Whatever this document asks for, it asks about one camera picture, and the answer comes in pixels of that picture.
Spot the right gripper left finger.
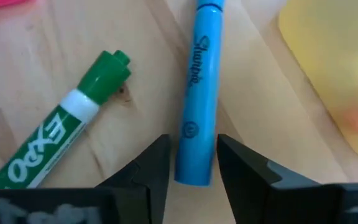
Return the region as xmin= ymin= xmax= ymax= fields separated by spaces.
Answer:
xmin=0 ymin=134 xmax=171 ymax=224

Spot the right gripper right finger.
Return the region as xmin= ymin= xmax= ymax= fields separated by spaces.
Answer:
xmin=218 ymin=134 xmax=358 ymax=224

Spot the green Expo marker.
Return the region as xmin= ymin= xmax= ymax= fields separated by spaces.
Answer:
xmin=0 ymin=49 xmax=132 ymax=190

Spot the blue Sharpie highlighter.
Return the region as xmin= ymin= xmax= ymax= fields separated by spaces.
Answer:
xmin=174 ymin=0 xmax=226 ymax=187

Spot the yellow plastic bin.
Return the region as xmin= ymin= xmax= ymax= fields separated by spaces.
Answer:
xmin=278 ymin=0 xmax=358 ymax=164

